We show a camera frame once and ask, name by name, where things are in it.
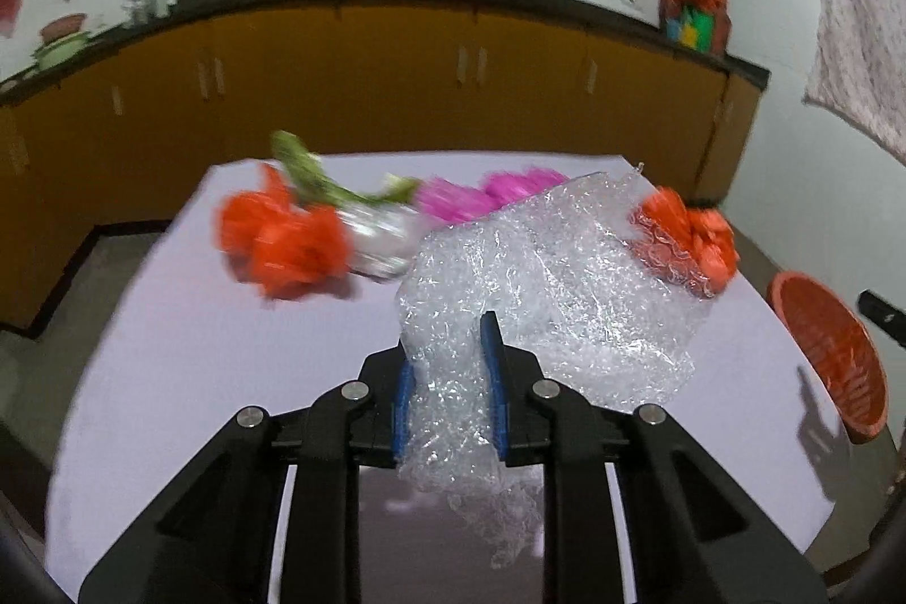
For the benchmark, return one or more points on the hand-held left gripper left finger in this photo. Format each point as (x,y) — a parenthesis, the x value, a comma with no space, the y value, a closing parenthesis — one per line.
(403,413)

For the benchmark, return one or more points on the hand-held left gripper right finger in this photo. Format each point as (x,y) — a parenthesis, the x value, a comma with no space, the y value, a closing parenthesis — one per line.
(495,392)

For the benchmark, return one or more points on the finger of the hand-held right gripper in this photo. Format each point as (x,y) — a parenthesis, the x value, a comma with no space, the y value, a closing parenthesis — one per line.
(881,310)

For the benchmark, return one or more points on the orange plastic basket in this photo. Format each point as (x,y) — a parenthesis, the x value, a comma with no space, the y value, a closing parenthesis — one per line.
(835,363)

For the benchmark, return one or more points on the clear bubble wrap sheet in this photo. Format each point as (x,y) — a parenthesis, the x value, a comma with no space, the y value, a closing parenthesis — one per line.
(552,292)

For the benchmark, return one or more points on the white plastic bag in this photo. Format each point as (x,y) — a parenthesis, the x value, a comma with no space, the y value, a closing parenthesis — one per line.
(382,239)

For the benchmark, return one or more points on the orange flower right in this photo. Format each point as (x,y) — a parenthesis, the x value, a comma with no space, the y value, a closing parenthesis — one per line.
(708,243)

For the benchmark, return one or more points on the pink artificial flowers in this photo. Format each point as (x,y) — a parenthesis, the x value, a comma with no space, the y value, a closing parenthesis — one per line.
(453,201)

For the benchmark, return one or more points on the orange artificial flower bunch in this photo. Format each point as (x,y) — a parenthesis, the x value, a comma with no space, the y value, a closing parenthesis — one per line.
(283,243)

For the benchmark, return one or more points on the floral hanging cloth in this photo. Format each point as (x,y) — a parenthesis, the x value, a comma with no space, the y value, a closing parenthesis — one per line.
(863,45)

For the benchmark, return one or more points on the green flower stem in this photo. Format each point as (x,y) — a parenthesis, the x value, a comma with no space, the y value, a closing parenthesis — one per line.
(304,165)

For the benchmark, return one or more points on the wooden lower cabinets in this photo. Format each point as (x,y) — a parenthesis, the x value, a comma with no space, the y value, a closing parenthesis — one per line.
(396,101)

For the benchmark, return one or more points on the black countertop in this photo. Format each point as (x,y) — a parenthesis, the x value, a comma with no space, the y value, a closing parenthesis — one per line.
(601,13)

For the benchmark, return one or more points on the red basin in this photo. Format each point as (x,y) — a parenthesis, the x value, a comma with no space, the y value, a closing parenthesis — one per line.
(64,29)

